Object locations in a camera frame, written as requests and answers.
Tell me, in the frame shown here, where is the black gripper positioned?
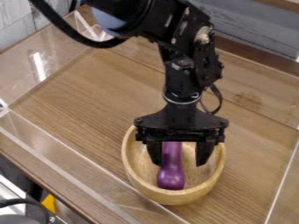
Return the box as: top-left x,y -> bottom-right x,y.
134,103 -> 230,166

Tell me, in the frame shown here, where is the purple toy eggplant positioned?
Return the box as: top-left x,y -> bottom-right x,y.
156,142 -> 184,190

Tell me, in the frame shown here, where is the brown wooden bowl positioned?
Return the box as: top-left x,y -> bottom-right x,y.
122,126 -> 227,206

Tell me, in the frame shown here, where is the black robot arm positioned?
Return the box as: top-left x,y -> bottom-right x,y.
79,0 -> 230,166

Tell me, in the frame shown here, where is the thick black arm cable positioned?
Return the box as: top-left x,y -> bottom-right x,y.
28,0 -> 127,50

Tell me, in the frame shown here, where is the black cable bottom left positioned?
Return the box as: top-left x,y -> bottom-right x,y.
0,198 -> 51,224

